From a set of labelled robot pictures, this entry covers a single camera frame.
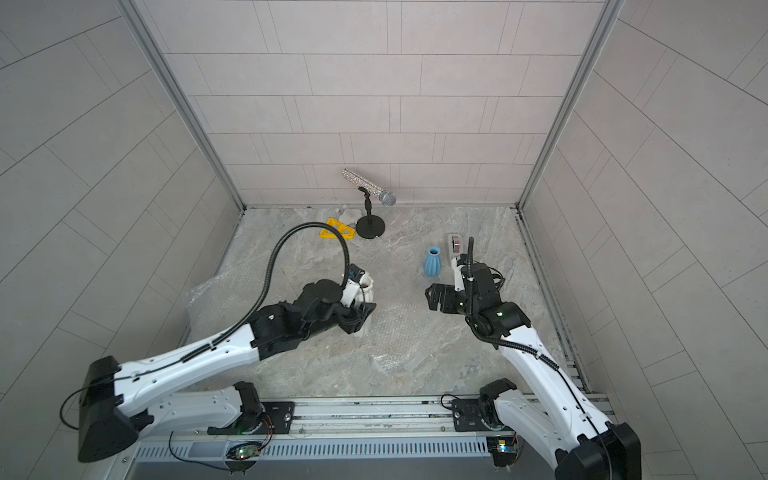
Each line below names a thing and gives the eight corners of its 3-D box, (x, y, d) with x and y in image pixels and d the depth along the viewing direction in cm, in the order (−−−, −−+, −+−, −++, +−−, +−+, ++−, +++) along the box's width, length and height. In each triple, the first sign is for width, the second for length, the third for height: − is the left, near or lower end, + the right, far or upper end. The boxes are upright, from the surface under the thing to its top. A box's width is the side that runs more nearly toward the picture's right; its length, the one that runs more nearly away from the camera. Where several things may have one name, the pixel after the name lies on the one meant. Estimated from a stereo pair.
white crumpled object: (339, 221, 114) (338, 216, 112) (347, 209, 118) (347, 205, 116) (353, 226, 112) (353, 222, 110) (362, 214, 116) (361, 210, 114)
